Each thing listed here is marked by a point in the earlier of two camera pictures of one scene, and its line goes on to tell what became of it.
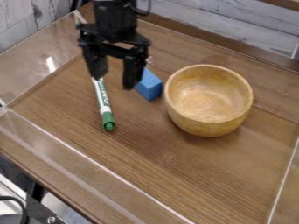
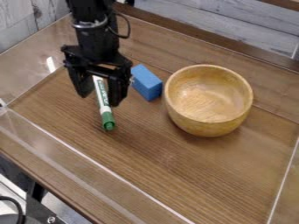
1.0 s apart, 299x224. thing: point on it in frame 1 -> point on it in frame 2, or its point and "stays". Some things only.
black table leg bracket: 37,213 stays
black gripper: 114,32 -> 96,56
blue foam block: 149,87 stays
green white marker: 104,102 stays
